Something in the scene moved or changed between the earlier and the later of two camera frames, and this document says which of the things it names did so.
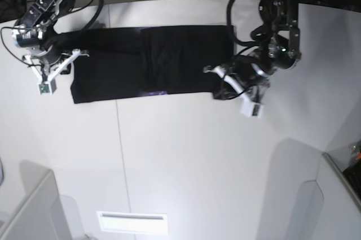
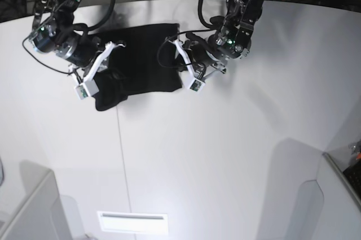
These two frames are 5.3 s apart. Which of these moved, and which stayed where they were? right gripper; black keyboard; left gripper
Moved: right gripper; left gripper
Stayed: black keyboard
